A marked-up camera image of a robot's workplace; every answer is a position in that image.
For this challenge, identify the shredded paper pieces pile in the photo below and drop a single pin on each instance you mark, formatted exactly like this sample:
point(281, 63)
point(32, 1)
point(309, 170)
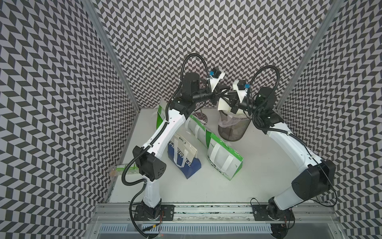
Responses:
point(239, 114)

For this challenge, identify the green white bag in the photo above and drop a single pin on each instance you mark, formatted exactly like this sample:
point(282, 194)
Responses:
point(199, 130)
point(161, 115)
point(223, 158)

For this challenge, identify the pink top wire stand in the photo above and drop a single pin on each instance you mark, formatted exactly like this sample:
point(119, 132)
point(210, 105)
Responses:
point(202, 117)

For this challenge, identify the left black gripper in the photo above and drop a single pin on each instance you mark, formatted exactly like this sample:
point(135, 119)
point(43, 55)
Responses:
point(216, 96)

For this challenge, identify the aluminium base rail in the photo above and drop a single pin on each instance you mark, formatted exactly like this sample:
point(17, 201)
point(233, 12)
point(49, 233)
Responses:
point(214, 221)

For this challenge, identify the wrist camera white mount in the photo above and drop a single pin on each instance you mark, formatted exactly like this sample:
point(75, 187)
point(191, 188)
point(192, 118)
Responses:
point(215, 76)
point(241, 88)

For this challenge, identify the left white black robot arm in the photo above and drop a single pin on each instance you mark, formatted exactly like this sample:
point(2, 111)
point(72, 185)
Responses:
point(148, 157)

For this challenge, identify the clear plastic bin liner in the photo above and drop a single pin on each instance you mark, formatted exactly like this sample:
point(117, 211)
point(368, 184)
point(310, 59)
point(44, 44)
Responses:
point(227, 121)

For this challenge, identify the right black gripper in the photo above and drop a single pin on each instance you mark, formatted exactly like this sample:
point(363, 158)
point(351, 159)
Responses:
point(235, 102)

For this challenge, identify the small green white packet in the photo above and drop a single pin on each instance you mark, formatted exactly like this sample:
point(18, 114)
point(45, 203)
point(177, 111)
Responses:
point(117, 170)

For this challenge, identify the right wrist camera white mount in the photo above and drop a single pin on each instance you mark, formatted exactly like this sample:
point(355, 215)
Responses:
point(241, 88)

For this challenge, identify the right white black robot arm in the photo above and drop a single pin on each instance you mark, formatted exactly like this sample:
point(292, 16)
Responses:
point(316, 176)

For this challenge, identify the blue white paper bag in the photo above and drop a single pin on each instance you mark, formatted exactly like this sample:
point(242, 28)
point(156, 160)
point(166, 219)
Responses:
point(183, 155)

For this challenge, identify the black mesh trash bin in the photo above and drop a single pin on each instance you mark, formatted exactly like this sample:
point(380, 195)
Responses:
point(232, 133)

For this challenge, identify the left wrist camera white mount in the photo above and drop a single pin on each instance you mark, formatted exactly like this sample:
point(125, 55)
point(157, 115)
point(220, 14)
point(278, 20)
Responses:
point(215, 76)

